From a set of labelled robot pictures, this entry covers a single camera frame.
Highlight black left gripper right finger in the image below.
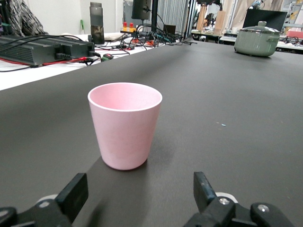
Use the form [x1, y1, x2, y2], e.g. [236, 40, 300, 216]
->
[183, 171, 295, 227]

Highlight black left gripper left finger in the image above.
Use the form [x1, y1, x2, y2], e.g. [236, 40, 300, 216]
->
[0, 173, 89, 227]

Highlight pink plastic cup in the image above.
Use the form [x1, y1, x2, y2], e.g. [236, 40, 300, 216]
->
[87, 82, 163, 171]

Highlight dark grey table mat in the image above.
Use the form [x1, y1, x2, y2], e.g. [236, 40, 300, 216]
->
[0, 39, 303, 227]

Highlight grey electronics boxes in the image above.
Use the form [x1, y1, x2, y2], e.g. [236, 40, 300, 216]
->
[0, 35, 96, 67]

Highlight sage green cooking pot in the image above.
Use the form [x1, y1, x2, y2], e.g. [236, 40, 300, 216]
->
[234, 20, 282, 57]

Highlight glass lid with tan knob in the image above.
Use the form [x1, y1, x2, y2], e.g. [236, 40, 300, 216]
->
[239, 20, 281, 35]

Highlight small black box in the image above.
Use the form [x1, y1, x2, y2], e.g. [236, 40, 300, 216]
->
[163, 23, 177, 36]

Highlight black white patterned garment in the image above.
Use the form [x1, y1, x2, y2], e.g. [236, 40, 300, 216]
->
[6, 0, 49, 37]

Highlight grey tall bottle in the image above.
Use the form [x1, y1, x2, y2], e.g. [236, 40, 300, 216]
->
[89, 1, 106, 45]

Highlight yellow box with red buttons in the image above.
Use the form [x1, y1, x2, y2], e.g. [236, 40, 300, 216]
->
[120, 22, 137, 34]

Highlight black laptop screen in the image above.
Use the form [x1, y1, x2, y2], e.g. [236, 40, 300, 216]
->
[242, 9, 288, 33]

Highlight black monitor on pole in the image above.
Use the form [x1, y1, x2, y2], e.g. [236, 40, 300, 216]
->
[131, 0, 159, 33]

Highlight red wire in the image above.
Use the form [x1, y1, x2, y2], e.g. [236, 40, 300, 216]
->
[0, 56, 96, 68]

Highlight black cable tangle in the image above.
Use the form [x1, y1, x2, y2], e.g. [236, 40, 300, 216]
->
[94, 17, 198, 56]

